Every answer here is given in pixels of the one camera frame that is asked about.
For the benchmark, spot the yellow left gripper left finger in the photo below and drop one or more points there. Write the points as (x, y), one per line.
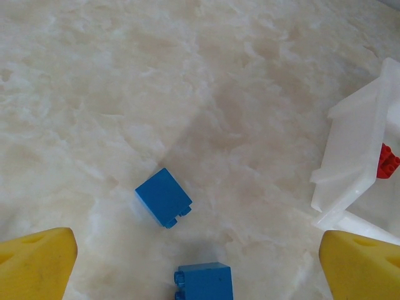
(31, 268)

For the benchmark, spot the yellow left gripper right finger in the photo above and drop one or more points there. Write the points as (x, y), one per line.
(365, 272)

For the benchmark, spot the blue lego brick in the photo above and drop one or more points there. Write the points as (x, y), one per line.
(206, 284)
(162, 197)

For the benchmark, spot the white plastic container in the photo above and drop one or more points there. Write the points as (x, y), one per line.
(353, 140)
(353, 223)

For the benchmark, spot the red lego brick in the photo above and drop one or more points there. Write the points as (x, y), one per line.
(389, 162)

